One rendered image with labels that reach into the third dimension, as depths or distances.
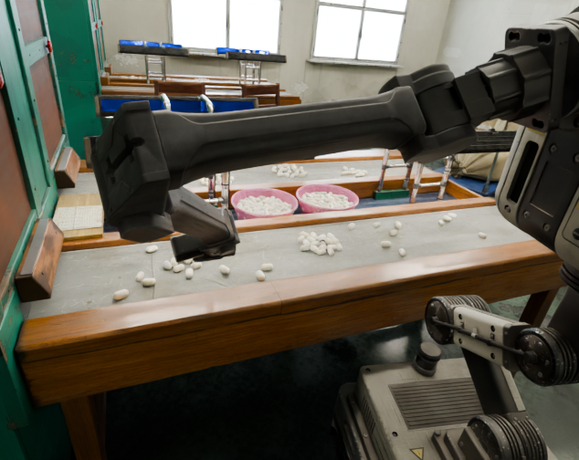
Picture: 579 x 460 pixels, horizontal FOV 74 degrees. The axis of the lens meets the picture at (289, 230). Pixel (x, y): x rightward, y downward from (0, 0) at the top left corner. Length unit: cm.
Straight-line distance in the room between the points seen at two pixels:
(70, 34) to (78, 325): 299
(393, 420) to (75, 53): 339
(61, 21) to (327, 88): 423
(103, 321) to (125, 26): 532
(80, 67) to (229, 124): 340
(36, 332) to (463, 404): 112
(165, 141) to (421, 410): 106
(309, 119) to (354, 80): 660
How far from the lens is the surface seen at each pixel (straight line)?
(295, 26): 649
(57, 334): 100
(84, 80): 377
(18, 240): 116
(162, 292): 109
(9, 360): 98
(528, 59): 56
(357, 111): 45
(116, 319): 99
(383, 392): 125
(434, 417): 125
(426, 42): 767
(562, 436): 212
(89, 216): 144
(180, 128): 37
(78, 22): 373
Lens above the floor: 140
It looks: 28 degrees down
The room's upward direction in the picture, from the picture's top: 6 degrees clockwise
